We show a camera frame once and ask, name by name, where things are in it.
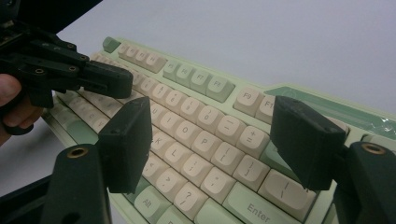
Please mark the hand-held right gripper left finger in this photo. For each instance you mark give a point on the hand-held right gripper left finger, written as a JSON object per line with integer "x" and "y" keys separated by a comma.
{"x": 127, "y": 146}

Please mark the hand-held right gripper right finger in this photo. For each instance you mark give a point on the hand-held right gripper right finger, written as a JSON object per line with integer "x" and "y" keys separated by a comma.
{"x": 306, "y": 143}

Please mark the green and cream keyboard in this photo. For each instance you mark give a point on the green and cream keyboard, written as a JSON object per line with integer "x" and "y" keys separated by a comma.
{"x": 202, "y": 143}

